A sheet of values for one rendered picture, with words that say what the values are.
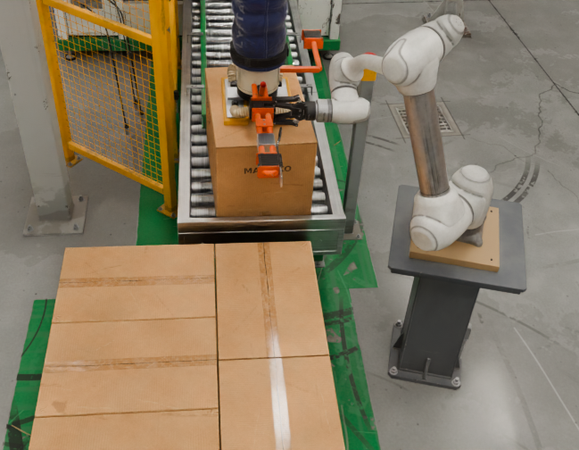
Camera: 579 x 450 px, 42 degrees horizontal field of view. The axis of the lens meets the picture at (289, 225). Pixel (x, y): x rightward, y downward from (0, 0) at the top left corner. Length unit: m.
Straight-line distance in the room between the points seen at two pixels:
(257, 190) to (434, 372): 1.11
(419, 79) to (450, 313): 1.10
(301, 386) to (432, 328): 0.77
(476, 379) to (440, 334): 0.36
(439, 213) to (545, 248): 1.67
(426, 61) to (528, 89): 3.14
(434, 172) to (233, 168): 0.85
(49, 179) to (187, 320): 1.40
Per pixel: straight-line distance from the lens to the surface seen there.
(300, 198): 3.16
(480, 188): 2.75
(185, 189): 3.31
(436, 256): 2.82
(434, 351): 3.31
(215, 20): 4.77
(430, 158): 2.55
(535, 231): 4.30
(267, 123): 2.83
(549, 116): 5.28
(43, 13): 4.05
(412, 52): 2.38
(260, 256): 3.06
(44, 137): 3.80
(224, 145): 2.95
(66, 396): 2.68
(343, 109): 2.91
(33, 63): 3.59
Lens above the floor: 2.68
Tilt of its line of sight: 42 degrees down
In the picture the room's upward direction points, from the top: 4 degrees clockwise
